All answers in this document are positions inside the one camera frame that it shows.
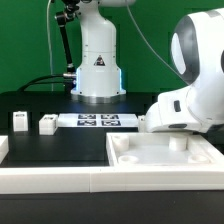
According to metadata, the white square tabletop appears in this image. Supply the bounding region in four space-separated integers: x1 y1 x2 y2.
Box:
106 133 224 166

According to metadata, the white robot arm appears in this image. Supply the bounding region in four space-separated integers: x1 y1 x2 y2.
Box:
71 0 224 133

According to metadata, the white U-shaped obstacle fence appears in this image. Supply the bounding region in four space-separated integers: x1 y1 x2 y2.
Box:
0 134 224 195

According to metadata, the white marker base plate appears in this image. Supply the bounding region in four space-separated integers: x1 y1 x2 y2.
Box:
58 113 138 127

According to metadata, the black cable bundle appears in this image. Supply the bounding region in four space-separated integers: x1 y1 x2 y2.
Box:
18 73 76 92

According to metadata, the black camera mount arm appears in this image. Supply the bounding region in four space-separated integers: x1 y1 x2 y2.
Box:
54 0 81 79

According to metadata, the grey thin cable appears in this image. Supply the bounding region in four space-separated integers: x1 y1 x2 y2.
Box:
46 0 56 92

